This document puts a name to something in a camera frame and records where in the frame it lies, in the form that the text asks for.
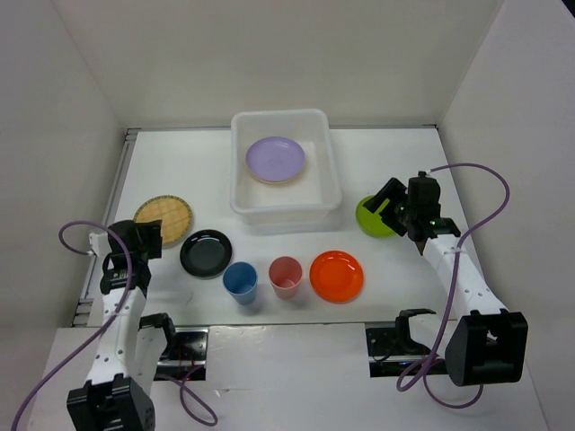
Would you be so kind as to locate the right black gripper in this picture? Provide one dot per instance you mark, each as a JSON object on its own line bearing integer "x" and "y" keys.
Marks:
{"x": 392, "y": 189}

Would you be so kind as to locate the pink plastic cup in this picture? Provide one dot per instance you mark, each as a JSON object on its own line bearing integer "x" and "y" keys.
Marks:
{"x": 285, "y": 274}

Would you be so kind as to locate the beige round plate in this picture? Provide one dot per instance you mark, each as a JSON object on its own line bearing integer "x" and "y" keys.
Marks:
{"x": 279, "y": 182}

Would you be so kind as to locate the yellow woven pattern plate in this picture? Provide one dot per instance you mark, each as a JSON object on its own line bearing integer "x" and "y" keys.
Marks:
{"x": 174, "y": 213}

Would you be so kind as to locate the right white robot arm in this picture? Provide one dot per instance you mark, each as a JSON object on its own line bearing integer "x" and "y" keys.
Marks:
{"x": 479, "y": 340}

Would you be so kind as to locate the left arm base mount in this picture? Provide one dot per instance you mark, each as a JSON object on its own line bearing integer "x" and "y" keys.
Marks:
{"x": 187, "y": 352}

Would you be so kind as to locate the blue plastic cup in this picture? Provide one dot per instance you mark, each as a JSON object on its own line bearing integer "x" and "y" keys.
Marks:
{"x": 240, "y": 280}

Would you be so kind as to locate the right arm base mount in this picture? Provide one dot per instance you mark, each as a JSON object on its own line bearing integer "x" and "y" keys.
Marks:
{"x": 387, "y": 357}

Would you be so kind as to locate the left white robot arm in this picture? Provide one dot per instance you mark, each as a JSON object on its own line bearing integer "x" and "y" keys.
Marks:
{"x": 116, "y": 392}

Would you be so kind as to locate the green round plate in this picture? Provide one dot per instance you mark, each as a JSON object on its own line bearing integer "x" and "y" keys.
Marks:
{"x": 370, "y": 223}

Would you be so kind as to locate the black round plate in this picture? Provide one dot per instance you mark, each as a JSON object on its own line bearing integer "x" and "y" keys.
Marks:
{"x": 206, "y": 253}

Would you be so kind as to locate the purple round plate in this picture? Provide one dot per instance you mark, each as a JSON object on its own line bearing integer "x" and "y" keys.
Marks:
{"x": 275, "y": 158}

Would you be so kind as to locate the white plastic bin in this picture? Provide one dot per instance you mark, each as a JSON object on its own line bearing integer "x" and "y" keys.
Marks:
{"x": 297, "y": 206}

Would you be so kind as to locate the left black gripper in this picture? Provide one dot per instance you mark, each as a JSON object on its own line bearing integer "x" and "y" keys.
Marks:
{"x": 152, "y": 232}

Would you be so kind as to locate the orange round plate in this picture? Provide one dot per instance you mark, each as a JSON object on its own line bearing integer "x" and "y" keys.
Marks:
{"x": 336, "y": 276}

